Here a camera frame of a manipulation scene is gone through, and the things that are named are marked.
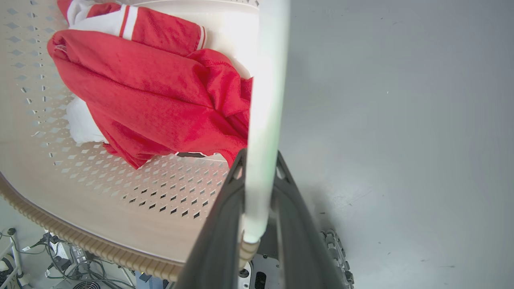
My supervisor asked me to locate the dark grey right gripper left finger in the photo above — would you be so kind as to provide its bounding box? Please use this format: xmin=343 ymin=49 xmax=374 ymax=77
xmin=174 ymin=149 xmax=246 ymax=289

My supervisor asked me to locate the black cable bundle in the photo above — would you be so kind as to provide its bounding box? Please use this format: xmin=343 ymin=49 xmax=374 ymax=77
xmin=0 ymin=227 xmax=137 ymax=289

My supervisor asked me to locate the red garment with white stripes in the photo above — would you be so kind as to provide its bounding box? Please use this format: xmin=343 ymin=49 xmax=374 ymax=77
xmin=47 ymin=0 xmax=254 ymax=170

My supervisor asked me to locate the white power strip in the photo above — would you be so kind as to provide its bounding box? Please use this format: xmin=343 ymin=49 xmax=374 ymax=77
xmin=48 ymin=240 xmax=73 ymax=261

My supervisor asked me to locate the beige perforated laundry basket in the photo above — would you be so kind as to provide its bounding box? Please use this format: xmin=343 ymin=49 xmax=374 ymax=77
xmin=0 ymin=0 xmax=291 ymax=282

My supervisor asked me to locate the white fluffy cloth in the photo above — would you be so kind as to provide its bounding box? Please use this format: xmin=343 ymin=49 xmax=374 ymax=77
xmin=65 ymin=96 xmax=108 ymax=146

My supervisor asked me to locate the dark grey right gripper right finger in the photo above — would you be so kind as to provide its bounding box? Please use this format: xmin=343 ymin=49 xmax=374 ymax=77
xmin=271 ymin=151 xmax=347 ymax=289

